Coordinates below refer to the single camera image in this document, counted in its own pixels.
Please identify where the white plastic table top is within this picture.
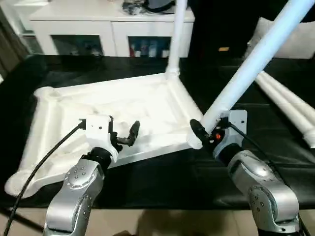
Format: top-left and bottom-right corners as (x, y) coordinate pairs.
(4, 70), (205, 198)

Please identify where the white plastic table leg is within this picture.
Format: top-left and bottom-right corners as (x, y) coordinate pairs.
(186, 0), (315, 151)
(165, 0), (189, 80)
(260, 70), (315, 129)
(253, 73), (315, 148)

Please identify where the black work mat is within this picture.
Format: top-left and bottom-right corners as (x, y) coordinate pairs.
(0, 53), (315, 211)

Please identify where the cluster of small bottles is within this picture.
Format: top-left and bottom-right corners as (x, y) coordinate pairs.
(128, 37), (171, 58)

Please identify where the black cabinet with yellow label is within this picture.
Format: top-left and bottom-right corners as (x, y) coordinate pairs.
(189, 0), (261, 59)

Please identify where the white cabinet with glass doors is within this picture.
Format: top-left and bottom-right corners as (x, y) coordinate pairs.
(29, 0), (195, 58)

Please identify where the white cushion with badge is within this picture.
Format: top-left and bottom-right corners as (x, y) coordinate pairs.
(246, 16), (315, 60)

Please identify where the grey brown curtain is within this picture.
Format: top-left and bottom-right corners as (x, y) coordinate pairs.
(0, 9), (31, 75)

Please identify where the grey bag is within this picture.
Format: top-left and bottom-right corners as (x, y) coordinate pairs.
(144, 0), (176, 12)

